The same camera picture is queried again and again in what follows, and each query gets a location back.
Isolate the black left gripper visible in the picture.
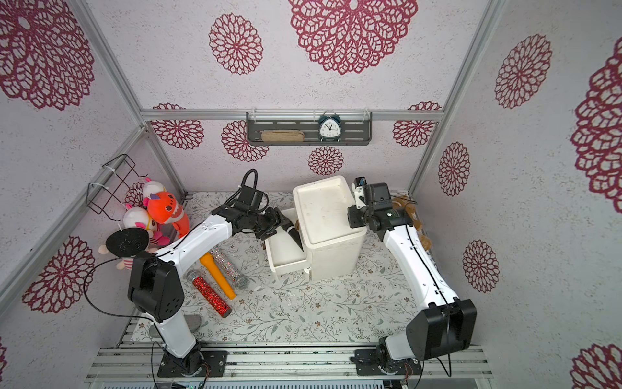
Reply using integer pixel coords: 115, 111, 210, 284
249, 206, 291, 242

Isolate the black microphone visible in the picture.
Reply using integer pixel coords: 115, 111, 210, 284
281, 220, 303, 251

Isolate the white three-drawer cabinet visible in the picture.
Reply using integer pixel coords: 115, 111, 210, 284
265, 176, 367, 282

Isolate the orange microphone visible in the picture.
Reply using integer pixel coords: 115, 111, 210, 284
199, 253, 236, 300

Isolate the glitter silver microphone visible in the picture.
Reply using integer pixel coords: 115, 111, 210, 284
211, 248, 249, 290

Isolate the red glitter microphone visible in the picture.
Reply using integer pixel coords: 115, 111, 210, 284
186, 271, 232, 318

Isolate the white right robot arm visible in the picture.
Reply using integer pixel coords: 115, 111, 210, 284
348, 177, 477, 368

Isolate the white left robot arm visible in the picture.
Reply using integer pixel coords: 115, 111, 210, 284
128, 186, 293, 362

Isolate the brown teddy bear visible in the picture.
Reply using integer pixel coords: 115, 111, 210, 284
392, 196, 432, 251

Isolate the red orange plush fish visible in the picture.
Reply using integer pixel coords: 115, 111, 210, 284
144, 191, 190, 238

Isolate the floral table mat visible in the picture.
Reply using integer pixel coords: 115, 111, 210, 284
130, 190, 463, 345

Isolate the green alarm clock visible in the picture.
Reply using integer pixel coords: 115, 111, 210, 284
318, 115, 343, 142

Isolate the pink white plush doll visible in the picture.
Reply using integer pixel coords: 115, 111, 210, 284
122, 178, 170, 247

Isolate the black haired plush doll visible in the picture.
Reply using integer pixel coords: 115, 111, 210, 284
98, 227, 151, 270

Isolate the dark grey wall shelf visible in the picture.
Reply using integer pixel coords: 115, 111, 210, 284
246, 111, 373, 146

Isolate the black wire basket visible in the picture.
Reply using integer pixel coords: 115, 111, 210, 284
84, 153, 149, 223

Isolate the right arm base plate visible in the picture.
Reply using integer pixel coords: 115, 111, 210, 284
350, 337, 423, 376

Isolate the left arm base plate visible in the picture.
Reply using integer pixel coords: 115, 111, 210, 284
156, 349, 228, 379

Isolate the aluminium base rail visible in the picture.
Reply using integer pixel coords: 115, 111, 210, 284
84, 344, 494, 383

